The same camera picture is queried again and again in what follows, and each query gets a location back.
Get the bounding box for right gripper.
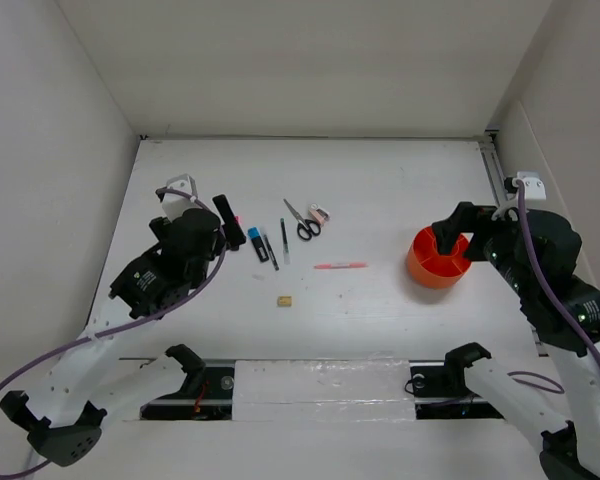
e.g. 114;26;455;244
431;198;537;296

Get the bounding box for green capped pen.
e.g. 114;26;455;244
280;218;290;265

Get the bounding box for pink pen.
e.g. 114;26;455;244
313;262;368;270

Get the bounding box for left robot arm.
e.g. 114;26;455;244
0;188;246;467

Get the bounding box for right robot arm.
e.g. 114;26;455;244
432;202;600;479

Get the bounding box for blue capped highlighter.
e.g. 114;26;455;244
247;227;269;263

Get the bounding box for black gel pen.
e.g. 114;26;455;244
260;227;280;272

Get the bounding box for orange round divided container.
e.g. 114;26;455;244
405;226;471;289

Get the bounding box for small yellow eraser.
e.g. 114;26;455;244
277;296;292;307

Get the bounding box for aluminium rail right side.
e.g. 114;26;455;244
477;130;548;357

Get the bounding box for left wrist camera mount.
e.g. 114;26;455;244
156;174;198;221

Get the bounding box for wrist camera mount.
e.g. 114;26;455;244
156;174;198;221
504;171;547;201

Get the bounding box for black handled scissors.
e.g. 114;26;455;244
283;199;321;242

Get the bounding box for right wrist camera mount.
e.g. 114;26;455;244
504;171;547;201

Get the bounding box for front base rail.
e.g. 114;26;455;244
139;359;500;423

